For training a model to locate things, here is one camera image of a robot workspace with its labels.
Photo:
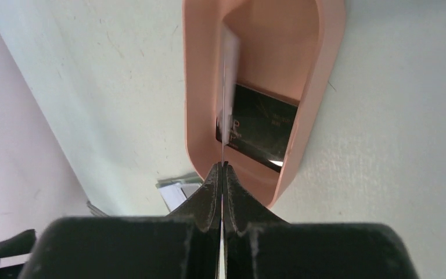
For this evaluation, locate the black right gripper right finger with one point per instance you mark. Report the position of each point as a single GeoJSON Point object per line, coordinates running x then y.
{"type": "Point", "coordinates": [239, 207]}

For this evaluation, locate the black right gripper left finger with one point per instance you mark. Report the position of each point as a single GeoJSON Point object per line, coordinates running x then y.
{"type": "Point", "coordinates": [201, 212]}

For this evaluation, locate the green leather card holder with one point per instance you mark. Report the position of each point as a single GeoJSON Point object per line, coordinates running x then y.
{"type": "Point", "coordinates": [177, 190]}

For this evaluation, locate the black gold-print credit card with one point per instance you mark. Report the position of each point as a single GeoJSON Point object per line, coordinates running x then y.
{"type": "Point", "coordinates": [254, 124]}

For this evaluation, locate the white printed credit card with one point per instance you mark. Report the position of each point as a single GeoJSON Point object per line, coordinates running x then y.
{"type": "Point", "coordinates": [229, 50]}

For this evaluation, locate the pink oval plastic tray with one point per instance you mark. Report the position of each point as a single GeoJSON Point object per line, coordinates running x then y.
{"type": "Point", "coordinates": [287, 50]}

